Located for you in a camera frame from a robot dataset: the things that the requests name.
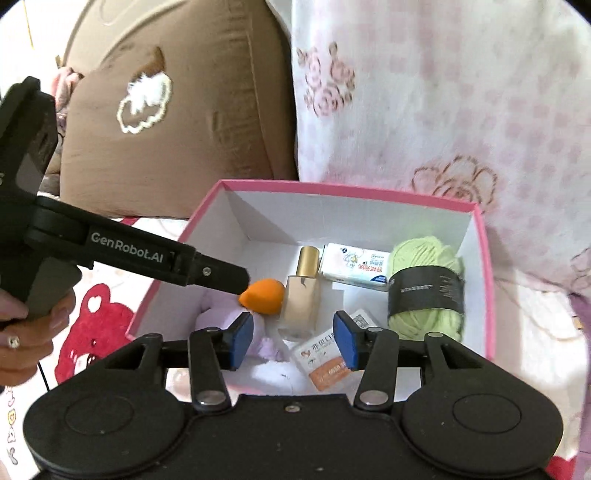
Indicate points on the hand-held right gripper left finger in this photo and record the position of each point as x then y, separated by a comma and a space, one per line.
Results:
242, 340

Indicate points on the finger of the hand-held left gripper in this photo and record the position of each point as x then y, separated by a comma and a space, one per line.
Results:
221, 277

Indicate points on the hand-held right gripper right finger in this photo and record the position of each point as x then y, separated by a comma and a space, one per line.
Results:
346, 342

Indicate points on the clear floss pick box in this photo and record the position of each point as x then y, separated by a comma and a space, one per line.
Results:
323, 369

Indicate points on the purple plush toy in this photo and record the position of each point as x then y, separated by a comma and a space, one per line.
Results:
214, 314

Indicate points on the orange makeup sponge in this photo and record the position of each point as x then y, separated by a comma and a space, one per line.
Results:
263, 297

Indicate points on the foundation bottle with gold cap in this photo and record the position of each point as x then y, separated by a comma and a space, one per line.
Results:
300, 300

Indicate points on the pink cardboard box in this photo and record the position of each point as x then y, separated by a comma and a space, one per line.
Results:
268, 217

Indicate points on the white tissue packet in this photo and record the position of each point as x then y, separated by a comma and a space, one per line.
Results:
355, 265

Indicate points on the person's left hand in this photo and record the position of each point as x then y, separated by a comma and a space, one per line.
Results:
27, 355

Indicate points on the printed bear blanket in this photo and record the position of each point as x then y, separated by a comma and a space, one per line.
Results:
106, 314

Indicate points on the green yarn ball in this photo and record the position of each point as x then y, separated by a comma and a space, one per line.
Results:
415, 254

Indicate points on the brown pillow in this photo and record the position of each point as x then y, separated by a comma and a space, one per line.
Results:
184, 115

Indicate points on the lilac bed sheet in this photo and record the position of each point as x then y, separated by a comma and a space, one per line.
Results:
579, 415

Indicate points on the pink floral pillow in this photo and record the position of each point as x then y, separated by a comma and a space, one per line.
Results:
438, 92

